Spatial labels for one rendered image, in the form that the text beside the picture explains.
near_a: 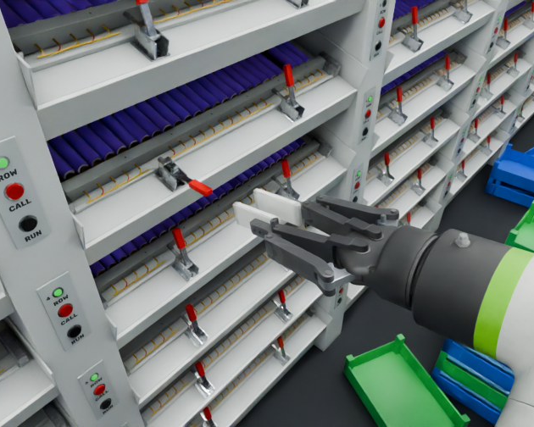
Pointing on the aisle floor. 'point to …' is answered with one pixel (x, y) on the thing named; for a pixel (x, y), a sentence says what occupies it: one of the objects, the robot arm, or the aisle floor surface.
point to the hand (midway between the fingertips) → (267, 213)
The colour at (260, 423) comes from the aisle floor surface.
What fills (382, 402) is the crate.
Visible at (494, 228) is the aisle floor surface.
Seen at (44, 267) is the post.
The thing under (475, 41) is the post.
